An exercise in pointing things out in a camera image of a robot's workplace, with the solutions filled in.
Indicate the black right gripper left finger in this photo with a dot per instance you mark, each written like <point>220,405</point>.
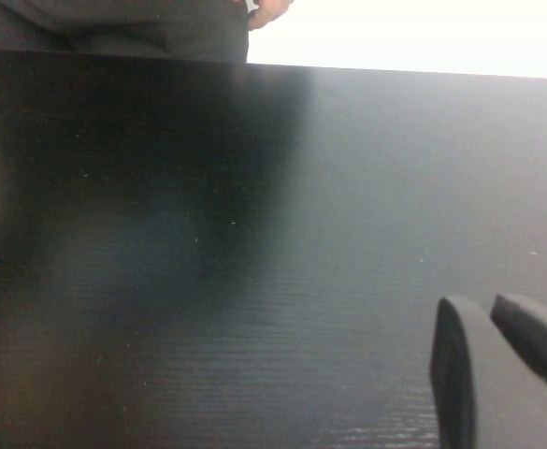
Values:
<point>488,397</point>

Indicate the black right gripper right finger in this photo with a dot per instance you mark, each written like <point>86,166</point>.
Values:
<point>539,341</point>

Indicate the person's black trousers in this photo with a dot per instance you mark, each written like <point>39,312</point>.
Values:
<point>207,47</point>

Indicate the person's left hand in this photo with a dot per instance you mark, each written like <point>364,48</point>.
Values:
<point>268,13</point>

